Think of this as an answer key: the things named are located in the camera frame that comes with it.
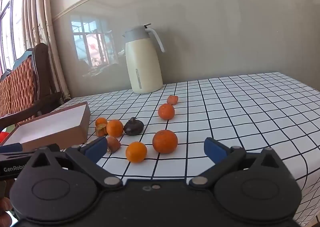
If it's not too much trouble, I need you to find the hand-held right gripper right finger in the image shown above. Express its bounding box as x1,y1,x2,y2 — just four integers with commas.
189,137,297,190

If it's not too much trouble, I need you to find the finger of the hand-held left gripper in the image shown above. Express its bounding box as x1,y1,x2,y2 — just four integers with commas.
0,143,23,154
43,143,61,154

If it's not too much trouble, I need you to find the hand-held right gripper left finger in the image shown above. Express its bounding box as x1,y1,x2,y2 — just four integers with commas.
19,137,123,189

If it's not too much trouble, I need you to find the brown-red persimmon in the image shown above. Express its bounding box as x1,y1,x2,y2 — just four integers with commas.
107,136,122,154

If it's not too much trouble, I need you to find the persimmon with green calyx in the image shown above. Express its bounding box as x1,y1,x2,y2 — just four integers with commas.
95,123,108,137

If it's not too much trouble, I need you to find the brown cardboard box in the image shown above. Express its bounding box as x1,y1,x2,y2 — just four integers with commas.
0,101,91,152

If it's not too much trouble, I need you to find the dark purple mangosteen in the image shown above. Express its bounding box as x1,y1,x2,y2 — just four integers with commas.
124,117,144,136

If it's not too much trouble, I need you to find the large orange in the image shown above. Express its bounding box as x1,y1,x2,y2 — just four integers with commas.
152,129,178,154

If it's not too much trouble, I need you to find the person's left hand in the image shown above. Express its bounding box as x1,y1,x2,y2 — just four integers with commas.
0,197,13,227

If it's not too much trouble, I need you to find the white checkered tablecloth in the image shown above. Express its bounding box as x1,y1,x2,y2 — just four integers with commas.
54,72,320,227

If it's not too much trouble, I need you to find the wooden sofa with woven cushion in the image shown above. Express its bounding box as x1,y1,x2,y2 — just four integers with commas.
0,43,62,128

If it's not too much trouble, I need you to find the cream thermos jug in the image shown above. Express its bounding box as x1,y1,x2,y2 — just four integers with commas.
122,24,166,94

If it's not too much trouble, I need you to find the window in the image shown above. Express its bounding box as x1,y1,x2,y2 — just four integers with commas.
0,0,26,74

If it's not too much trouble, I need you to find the beige embroidered curtain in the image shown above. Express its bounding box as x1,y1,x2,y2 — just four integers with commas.
22,0,72,100

